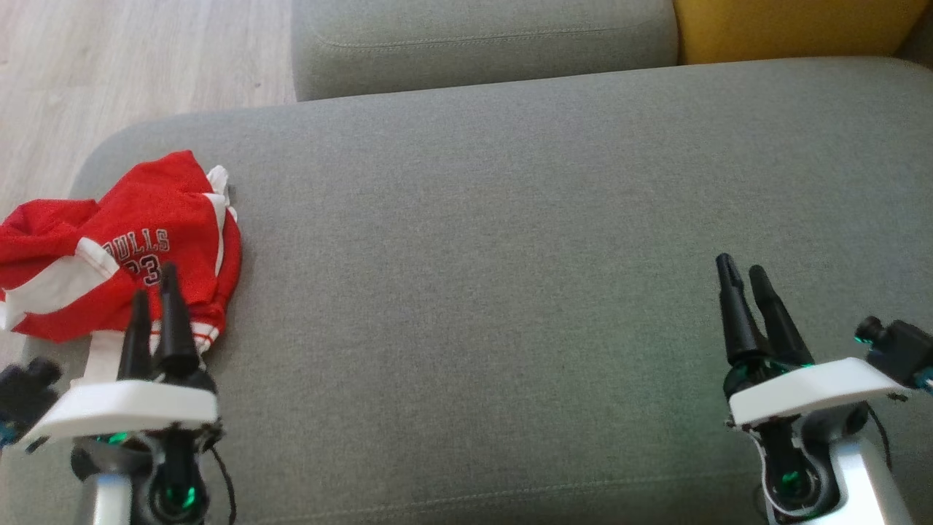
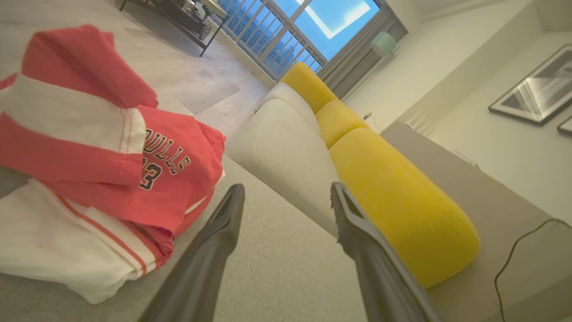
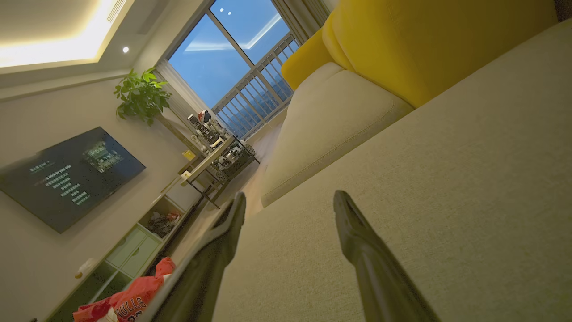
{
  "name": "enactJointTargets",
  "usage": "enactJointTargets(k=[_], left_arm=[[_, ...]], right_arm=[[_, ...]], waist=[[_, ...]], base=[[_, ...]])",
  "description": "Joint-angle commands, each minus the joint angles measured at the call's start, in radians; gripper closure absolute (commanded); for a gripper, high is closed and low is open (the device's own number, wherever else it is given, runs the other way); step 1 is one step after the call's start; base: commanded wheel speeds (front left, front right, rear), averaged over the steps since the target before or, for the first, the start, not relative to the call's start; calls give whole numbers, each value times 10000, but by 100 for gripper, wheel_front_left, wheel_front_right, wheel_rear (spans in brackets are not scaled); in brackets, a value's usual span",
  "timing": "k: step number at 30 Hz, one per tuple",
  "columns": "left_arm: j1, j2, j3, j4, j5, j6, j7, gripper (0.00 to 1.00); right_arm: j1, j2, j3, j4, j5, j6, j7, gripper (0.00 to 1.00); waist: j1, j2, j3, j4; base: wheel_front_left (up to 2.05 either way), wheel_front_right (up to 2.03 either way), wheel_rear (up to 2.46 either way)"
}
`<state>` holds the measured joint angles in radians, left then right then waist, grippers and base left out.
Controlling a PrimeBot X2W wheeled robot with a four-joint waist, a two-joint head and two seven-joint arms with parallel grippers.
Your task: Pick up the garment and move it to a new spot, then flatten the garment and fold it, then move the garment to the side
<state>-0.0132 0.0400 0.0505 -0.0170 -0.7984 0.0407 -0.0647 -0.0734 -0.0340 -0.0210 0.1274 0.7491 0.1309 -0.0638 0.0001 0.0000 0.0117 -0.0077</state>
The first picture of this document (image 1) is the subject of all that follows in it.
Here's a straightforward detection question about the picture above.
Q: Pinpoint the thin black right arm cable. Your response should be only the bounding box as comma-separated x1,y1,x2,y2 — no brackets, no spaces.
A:
866,405,894,471

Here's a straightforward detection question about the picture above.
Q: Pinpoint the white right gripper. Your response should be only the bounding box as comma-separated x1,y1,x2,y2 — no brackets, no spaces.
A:
716,253,912,428

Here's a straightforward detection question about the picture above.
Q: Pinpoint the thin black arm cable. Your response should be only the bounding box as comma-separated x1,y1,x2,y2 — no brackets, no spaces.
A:
210,445,238,525
866,405,894,471

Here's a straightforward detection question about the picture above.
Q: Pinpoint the large grey sofa ottoman cushion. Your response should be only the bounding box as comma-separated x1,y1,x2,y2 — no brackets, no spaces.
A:
0,57,933,525

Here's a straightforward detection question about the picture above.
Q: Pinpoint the yellow sofa backrest cushion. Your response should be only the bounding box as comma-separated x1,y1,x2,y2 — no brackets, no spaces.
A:
671,0,933,67

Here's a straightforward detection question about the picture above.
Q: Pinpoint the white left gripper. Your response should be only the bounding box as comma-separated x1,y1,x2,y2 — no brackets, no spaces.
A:
24,262,219,446

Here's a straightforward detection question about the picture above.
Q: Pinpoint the grey sofa seat cushion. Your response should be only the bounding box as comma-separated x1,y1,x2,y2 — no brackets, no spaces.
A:
292,0,680,102

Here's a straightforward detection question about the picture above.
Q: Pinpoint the red Bulls 23 jersey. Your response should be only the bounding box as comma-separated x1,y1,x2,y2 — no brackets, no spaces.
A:
73,149,243,387

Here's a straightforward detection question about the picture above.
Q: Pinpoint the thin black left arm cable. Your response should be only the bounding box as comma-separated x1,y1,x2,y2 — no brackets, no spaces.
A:
210,445,238,525

